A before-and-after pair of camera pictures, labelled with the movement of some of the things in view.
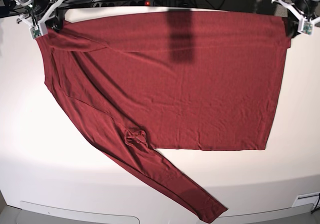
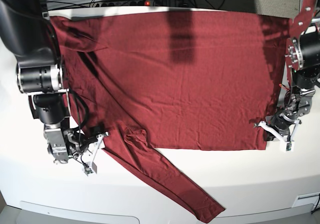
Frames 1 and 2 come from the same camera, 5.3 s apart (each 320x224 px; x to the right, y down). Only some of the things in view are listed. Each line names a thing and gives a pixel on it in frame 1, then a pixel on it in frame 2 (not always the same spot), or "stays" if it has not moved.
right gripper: [298, 13] -> [282, 128]
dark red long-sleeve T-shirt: [139, 81] stays
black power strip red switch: [125, 3] stays
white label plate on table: [306, 199] stays
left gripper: [42, 25] -> [82, 148]
